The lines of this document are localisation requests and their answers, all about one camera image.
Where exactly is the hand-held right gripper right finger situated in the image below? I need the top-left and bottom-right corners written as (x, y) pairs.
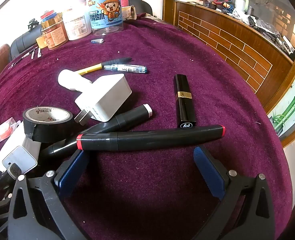
top-left (194, 145), bottom-right (276, 240)

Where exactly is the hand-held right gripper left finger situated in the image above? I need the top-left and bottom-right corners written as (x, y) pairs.
top-left (7, 149), bottom-right (90, 240)

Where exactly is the grey-capped black marker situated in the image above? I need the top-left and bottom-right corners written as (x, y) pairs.
top-left (0, 163), bottom-right (22, 188)

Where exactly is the white charger block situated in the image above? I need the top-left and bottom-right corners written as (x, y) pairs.
top-left (2, 146), bottom-right (38, 173)

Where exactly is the long white device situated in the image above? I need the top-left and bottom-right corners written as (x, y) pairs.
top-left (0, 124), bottom-right (42, 173)

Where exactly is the clear plastic case with red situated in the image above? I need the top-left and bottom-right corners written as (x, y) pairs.
top-left (0, 117), bottom-right (21, 146)

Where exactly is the black electrical tape roll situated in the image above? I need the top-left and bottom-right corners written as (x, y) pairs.
top-left (22, 106), bottom-right (73, 143)

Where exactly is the white-capped black marker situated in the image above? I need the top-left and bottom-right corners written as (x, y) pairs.
top-left (41, 104), bottom-right (153, 157)

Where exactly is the red-capped black marker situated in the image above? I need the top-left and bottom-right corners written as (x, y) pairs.
top-left (77, 124), bottom-right (226, 152)

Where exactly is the black lipstick tube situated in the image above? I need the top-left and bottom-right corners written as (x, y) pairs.
top-left (174, 74), bottom-right (197, 129)

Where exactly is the white plastic bottle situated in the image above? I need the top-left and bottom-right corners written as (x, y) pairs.
top-left (58, 69), bottom-right (94, 92)

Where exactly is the purple tablecloth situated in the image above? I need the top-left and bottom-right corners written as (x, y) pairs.
top-left (0, 17), bottom-right (294, 240)

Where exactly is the white pronged power adapter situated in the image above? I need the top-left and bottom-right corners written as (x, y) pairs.
top-left (74, 74), bottom-right (132, 126)

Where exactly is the yellow and black pen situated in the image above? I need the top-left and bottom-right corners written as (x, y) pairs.
top-left (77, 57), bottom-right (133, 75)

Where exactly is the dark thin pen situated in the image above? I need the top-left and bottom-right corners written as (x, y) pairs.
top-left (8, 58), bottom-right (26, 70)

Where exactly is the clear pen with teal tip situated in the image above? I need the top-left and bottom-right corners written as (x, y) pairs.
top-left (104, 64), bottom-right (147, 74)

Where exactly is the wooden brick-pattern counter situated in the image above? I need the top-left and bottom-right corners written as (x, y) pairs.
top-left (174, 0), bottom-right (295, 94)

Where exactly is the black sofa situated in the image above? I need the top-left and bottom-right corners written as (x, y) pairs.
top-left (10, 25), bottom-right (44, 61)

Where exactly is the jar with orange label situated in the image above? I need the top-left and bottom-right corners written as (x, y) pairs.
top-left (41, 17), bottom-right (69, 50)

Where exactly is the white plastic jar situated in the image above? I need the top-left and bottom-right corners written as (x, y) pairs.
top-left (62, 7), bottom-right (92, 41)

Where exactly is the black clip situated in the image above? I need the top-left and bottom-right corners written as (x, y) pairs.
top-left (27, 18), bottom-right (39, 31)

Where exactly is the clear jar with cartoon label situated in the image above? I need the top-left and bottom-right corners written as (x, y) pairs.
top-left (87, 0), bottom-right (124, 37)

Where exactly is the paper tube roll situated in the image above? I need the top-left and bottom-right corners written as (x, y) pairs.
top-left (122, 5), bottom-right (138, 20)

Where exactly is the bamboo wall poster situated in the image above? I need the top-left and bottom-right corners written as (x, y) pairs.
top-left (267, 76), bottom-right (295, 142)

